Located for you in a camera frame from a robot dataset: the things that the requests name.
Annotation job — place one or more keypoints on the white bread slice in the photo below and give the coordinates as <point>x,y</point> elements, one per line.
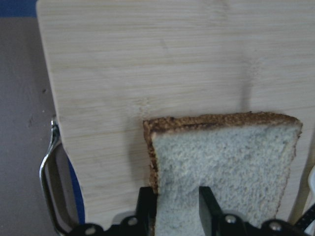
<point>245,159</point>

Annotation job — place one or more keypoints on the wooden cutting board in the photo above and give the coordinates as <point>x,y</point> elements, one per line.
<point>114,63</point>

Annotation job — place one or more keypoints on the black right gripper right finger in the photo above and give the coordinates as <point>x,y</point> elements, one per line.
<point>210,211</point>

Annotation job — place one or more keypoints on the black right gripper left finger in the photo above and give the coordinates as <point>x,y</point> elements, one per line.
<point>146,211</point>

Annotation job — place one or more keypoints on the white plastic knife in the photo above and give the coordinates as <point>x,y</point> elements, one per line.
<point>311,181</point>

